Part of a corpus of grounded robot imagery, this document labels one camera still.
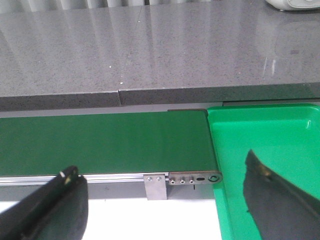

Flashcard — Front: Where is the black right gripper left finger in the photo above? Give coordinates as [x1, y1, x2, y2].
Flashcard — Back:
[0, 165, 89, 240]

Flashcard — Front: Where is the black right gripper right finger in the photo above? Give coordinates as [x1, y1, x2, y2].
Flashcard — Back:
[243, 150, 320, 240]

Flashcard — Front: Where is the green plastic tray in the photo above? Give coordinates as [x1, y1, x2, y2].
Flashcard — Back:
[208, 103, 320, 240]

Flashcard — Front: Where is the metal conveyor end plate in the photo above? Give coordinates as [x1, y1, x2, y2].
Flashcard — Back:
[168, 170, 223, 186]

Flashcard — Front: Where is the green conveyor belt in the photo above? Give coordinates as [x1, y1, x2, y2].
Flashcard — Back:
[0, 110, 218, 176]

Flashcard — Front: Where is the dark grey stone countertop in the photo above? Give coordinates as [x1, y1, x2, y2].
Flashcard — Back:
[0, 0, 320, 111]

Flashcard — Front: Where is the grey pleated curtain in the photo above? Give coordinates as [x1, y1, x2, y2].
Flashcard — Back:
[0, 0, 266, 11]

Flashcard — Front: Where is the aluminium conveyor side rail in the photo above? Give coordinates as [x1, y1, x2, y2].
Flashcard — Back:
[0, 172, 169, 186]

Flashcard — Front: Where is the steel conveyor support bracket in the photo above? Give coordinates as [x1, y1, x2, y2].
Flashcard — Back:
[143, 173, 167, 201]

